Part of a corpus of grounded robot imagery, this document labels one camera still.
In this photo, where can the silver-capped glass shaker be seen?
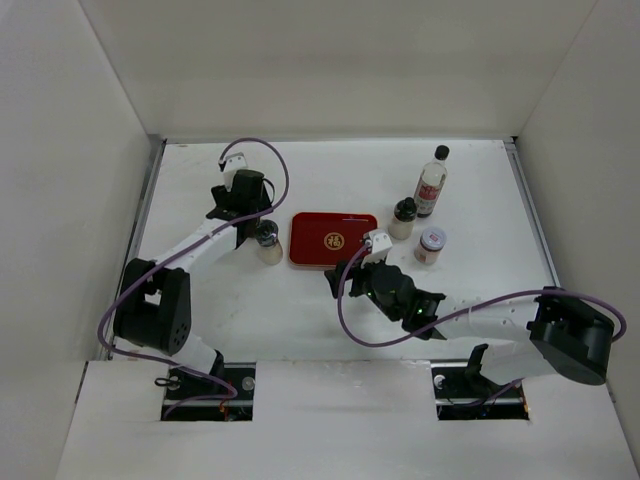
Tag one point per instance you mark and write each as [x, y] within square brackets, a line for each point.
[267, 237]

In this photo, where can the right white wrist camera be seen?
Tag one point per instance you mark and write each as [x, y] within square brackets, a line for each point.
[378, 245]

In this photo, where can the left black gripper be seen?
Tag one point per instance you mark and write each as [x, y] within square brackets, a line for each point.
[222, 195]

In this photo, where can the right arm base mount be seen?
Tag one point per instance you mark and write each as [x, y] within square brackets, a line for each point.
[462, 394]

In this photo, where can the black-capped white bottle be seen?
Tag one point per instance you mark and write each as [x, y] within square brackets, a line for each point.
[404, 216]

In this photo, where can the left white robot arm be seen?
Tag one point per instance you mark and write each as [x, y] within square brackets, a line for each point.
[157, 313]

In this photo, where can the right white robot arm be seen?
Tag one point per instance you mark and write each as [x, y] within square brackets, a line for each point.
[522, 334]

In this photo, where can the small pink-lidded spice jar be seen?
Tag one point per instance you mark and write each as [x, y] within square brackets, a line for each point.
[431, 242]

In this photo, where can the red rectangular tray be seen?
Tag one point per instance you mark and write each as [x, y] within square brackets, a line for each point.
[322, 239]

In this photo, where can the tall clear vinegar bottle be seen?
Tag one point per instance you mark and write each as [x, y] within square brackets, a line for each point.
[431, 182]

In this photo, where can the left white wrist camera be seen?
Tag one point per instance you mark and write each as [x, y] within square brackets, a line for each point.
[229, 165]

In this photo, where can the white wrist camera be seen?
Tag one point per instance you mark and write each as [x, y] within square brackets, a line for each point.
[229, 165]
[378, 245]

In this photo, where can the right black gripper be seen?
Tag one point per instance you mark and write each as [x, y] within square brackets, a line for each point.
[358, 275]

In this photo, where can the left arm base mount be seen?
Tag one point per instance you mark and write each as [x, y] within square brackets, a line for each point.
[190, 399]

